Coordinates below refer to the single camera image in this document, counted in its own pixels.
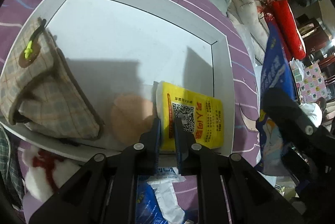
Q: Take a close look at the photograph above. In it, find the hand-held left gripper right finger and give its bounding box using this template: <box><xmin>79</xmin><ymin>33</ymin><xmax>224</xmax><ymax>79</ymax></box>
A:
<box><xmin>174</xmin><ymin>117</ymin><xmax>304</xmax><ymax>224</ymax></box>

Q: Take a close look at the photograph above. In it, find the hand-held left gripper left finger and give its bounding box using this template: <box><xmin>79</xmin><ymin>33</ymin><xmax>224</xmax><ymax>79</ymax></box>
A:
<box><xmin>29</xmin><ymin>118</ymin><xmax>161</xmax><ymax>224</ymax></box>

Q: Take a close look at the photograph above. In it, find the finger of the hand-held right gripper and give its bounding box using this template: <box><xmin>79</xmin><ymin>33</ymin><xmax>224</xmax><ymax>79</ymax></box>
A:
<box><xmin>262</xmin><ymin>87</ymin><xmax>322</xmax><ymax>142</ymax></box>

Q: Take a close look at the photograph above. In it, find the blue printed packet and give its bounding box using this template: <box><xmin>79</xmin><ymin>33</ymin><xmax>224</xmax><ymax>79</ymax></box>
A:
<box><xmin>135</xmin><ymin>166</ymin><xmax>202</xmax><ymax>224</ymax></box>
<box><xmin>255</xmin><ymin>18</ymin><xmax>301</xmax><ymax>177</ymax></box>

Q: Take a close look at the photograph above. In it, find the yellow tissue packet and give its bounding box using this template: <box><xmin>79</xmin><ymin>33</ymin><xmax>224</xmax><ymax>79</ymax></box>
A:
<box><xmin>156</xmin><ymin>81</ymin><xmax>225</xmax><ymax>152</ymax></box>

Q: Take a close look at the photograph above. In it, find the white cardboard box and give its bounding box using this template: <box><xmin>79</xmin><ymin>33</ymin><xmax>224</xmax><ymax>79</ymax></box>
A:
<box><xmin>0</xmin><ymin>0</ymin><xmax>234</xmax><ymax>159</ymax></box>

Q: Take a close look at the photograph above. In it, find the white plush toy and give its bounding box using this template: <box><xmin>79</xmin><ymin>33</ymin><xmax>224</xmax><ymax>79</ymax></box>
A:
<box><xmin>22</xmin><ymin>147</ymin><xmax>81</xmax><ymax>201</ymax></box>

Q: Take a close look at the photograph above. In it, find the peach round pad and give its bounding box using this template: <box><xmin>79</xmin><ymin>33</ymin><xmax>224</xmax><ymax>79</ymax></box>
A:
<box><xmin>110</xmin><ymin>93</ymin><xmax>155</xmax><ymax>143</ymax></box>

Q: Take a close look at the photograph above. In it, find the floral tablecloth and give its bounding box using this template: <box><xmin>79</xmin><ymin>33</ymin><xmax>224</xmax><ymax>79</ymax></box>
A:
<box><xmin>300</xmin><ymin>57</ymin><xmax>335</xmax><ymax>104</ymax></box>

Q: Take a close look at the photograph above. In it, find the clear plastic sheet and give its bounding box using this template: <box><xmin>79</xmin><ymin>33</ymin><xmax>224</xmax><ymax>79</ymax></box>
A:
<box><xmin>236</xmin><ymin>22</ymin><xmax>263</xmax><ymax>65</ymax></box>

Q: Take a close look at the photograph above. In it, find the red folded quilt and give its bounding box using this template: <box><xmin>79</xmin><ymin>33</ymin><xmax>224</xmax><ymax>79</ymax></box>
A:
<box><xmin>271</xmin><ymin>0</ymin><xmax>307</xmax><ymax>59</ymax></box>

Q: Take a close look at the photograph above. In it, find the dark wooden cabinet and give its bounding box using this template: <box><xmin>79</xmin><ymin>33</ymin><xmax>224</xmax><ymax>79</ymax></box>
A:
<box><xmin>296</xmin><ymin>15</ymin><xmax>335</xmax><ymax>40</ymax></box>

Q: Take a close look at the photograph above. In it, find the white folded quilt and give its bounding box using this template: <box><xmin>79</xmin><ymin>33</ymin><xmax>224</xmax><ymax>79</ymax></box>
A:
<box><xmin>226</xmin><ymin>0</ymin><xmax>270</xmax><ymax>65</ymax></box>

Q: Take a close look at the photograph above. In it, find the beige plaid pouch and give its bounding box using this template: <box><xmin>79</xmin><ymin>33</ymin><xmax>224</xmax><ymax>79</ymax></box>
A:
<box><xmin>0</xmin><ymin>17</ymin><xmax>105</xmax><ymax>139</ymax></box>

